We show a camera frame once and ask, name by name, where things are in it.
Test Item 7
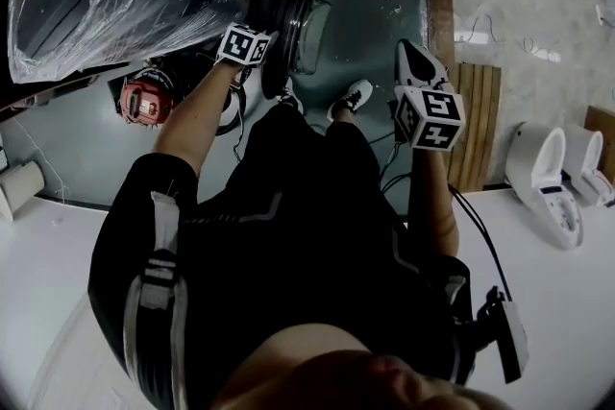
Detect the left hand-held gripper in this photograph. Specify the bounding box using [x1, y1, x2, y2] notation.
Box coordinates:
[214, 22, 273, 66]

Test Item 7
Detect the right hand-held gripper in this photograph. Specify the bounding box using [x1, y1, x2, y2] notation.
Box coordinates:
[393, 38, 467, 153]

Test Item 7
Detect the person's left forearm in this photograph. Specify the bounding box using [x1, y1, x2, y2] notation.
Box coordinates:
[153, 60, 247, 181]

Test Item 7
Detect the person's right forearm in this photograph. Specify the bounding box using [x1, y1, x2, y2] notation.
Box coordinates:
[407, 143, 460, 258]

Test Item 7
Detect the person's right white shoe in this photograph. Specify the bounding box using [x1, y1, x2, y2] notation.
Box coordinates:
[326, 79, 375, 122]

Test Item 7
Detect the wooden slat pallet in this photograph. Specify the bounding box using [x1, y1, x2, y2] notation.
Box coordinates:
[444, 61, 504, 193]

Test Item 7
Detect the brown cardboard box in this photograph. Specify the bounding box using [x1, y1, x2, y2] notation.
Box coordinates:
[583, 105, 615, 148]

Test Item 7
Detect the person's black clothing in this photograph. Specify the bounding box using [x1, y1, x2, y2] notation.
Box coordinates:
[87, 103, 475, 410]

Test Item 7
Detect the white roll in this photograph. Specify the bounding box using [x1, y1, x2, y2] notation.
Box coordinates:
[0, 160, 47, 223]

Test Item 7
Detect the person's face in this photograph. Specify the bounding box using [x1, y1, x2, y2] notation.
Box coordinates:
[210, 324, 510, 410]

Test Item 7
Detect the black coiled hose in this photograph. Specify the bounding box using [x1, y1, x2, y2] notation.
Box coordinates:
[210, 80, 249, 138]

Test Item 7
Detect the black cable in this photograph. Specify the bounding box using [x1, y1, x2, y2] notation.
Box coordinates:
[449, 183, 513, 304]

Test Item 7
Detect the grey shoulder strap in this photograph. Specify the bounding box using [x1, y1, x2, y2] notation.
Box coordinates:
[122, 190, 189, 410]

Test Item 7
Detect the grey and black recorder box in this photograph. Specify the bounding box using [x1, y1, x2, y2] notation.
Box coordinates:
[475, 285, 531, 386]

